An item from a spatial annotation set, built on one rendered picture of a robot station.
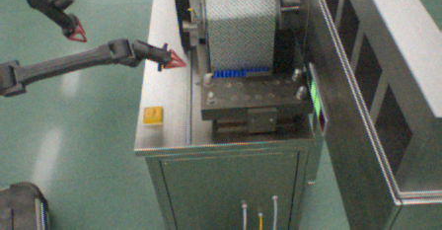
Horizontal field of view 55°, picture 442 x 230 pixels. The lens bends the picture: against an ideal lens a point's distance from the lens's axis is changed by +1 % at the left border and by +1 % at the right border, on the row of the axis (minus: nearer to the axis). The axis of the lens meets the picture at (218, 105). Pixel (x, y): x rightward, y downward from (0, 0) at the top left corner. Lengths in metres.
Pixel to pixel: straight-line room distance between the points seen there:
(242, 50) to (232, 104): 0.21
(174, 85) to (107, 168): 1.08
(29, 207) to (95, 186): 0.42
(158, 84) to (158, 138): 0.30
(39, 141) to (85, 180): 0.48
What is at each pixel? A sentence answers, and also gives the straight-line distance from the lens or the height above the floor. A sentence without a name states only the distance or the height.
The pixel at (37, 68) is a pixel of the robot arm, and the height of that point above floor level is 1.21.
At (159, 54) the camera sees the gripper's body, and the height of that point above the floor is 1.14.
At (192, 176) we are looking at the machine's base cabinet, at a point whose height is 0.71.
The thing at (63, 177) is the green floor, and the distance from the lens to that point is 2.76.
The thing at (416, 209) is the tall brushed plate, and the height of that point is 1.42.
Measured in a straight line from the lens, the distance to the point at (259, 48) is 1.55.
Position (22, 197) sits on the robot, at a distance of 2.46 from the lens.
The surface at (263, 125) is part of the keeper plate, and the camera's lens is 1.52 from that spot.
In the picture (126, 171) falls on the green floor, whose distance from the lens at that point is 2.65.
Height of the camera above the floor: 2.10
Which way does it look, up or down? 46 degrees down
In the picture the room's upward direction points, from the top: 4 degrees counter-clockwise
